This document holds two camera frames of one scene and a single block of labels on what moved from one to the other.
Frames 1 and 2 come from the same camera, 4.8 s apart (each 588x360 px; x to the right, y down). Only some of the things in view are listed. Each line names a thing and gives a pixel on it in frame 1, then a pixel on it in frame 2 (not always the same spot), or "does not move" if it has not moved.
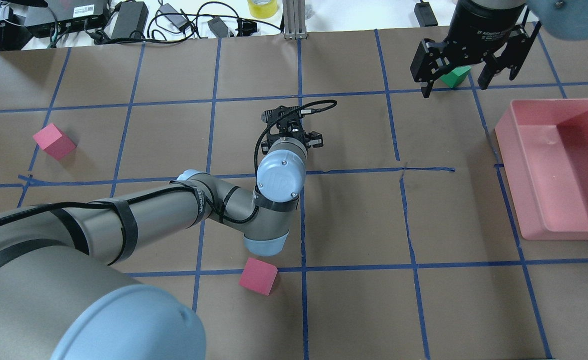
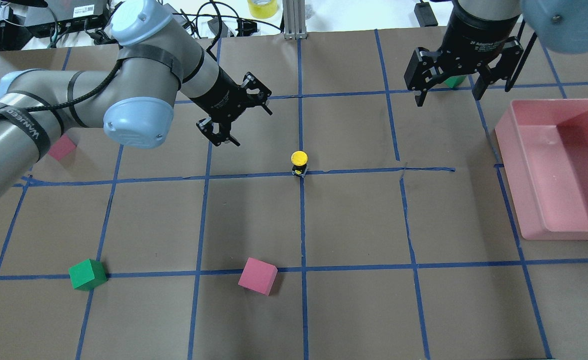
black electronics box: (62, 16) does not move
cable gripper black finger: (314, 139) to (255, 91)
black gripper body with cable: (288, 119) to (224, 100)
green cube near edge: (456, 76) does not move
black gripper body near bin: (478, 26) does not move
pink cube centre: (258, 277) does not move
